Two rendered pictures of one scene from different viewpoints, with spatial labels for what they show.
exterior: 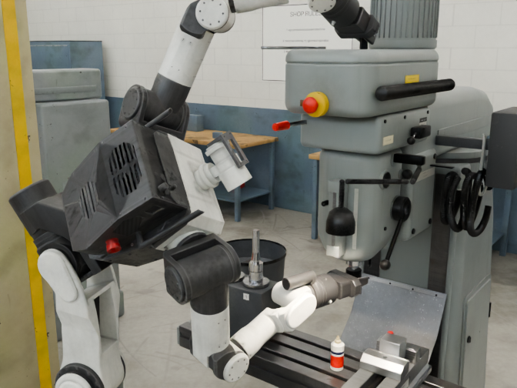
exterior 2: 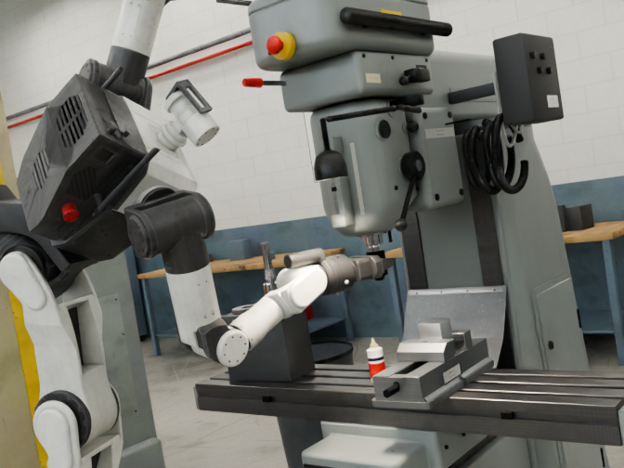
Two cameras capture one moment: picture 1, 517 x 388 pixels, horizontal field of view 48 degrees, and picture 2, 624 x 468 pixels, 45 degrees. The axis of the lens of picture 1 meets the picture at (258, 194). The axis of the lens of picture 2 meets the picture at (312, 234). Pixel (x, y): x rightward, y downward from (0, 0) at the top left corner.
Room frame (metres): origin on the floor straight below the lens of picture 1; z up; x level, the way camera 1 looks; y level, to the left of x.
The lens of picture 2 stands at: (-0.26, -0.20, 1.43)
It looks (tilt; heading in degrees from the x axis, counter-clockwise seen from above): 3 degrees down; 2
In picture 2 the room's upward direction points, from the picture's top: 9 degrees counter-clockwise
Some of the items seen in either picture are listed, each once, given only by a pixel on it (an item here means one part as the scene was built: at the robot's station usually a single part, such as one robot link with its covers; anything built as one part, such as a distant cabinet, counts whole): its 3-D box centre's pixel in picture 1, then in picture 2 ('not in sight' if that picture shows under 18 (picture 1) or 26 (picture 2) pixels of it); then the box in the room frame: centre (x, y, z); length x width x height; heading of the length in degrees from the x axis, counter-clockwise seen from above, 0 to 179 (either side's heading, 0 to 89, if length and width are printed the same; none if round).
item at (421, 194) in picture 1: (387, 188); (404, 162); (1.76, -0.40, 1.47); 0.24 x 0.19 x 0.26; 53
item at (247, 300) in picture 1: (243, 305); (266, 341); (1.84, 0.05, 1.04); 0.22 x 0.12 x 0.20; 58
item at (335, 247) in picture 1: (337, 218); (337, 182); (1.51, -0.21, 1.44); 0.04 x 0.04 x 0.21; 53
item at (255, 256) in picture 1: (255, 245); (267, 262); (1.82, 0.01, 1.26); 0.03 x 0.03 x 0.11
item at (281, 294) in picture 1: (299, 291); (307, 274); (1.48, -0.11, 1.24); 0.11 x 0.11 x 0.11; 38
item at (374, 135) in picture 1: (367, 125); (358, 84); (1.64, -0.31, 1.68); 0.34 x 0.24 x 0.10; 143
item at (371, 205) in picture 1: (358, 200); (363, 168); (1.61, -0.28, 1.47); 0.21 x 0.19 x 0.32; 53
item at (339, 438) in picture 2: not in sight; (403, 433); (1.60, -0.28, 0.80); 0.50 x 0.35 x 0.12; 143
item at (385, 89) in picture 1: (418, 88); (399, 23); (1.54, -0.42, 1.79); 0.45 x 0.04 x 0.04; 143
